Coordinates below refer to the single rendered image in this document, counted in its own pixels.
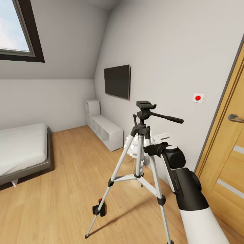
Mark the electric switch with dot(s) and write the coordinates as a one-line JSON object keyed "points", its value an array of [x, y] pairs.
{"points": [[198, 97]]}

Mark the camera tripod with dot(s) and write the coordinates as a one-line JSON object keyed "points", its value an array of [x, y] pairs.
{"points": [[143, 132]]}

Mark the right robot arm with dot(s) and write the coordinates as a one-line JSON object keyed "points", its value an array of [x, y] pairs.
{"points": [[199, 221]]}

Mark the bookcase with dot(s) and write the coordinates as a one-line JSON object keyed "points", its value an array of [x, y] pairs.
{"points": [[110, 134]]}

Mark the wall mounted tv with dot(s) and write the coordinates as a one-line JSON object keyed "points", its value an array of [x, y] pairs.
{"points": [[117, 81]]}

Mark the bed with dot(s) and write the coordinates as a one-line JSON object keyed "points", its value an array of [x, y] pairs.
{"points": [[23, 151]]}

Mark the digital camera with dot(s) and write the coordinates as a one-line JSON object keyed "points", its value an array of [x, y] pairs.
{"points": [[102, 210]]}

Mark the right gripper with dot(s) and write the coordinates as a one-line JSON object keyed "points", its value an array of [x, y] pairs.
{"points": [[153, 149]]}

